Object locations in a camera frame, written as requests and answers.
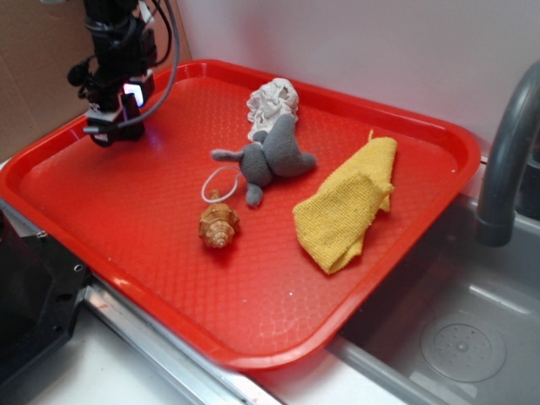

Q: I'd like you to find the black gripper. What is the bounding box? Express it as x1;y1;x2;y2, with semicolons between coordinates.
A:
67;24;157;147

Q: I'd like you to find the small black box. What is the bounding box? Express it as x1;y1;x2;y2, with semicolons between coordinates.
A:
109;121;145;142

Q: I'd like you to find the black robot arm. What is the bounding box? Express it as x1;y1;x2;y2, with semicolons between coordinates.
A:
67;1;158;147

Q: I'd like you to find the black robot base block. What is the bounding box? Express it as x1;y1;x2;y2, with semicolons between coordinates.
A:
1;214;89;390

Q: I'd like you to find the red plastic tray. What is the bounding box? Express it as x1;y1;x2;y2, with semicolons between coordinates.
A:
1;60;480;370

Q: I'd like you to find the brown cardboard panel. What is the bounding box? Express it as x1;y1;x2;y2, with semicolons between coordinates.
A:
0;0;144;164

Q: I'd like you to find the white elastic loop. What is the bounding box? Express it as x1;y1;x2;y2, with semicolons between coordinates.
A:
201;165;242;203

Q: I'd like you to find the brown spiral seashell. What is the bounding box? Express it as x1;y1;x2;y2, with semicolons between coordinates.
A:
198;190;240;249

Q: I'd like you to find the grey plush toy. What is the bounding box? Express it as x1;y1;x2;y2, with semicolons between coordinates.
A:
210;114;317;207

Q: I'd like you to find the white crumpled cloth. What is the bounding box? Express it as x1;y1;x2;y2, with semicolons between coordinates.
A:
246;78;300;142

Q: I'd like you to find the yellow knitted cloth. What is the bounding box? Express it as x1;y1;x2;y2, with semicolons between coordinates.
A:
293;132;397;275

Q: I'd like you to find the grey toy faucet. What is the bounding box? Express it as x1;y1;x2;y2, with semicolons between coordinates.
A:
474;62;539;247

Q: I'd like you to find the grey plastic sink basin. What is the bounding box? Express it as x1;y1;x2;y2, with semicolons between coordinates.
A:
328;197;539;404

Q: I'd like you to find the grey braided cable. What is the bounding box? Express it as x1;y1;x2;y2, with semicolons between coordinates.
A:
83;0;181;136

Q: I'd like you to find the silver metal rail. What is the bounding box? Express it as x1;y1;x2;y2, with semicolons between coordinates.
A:
0;197;284;405

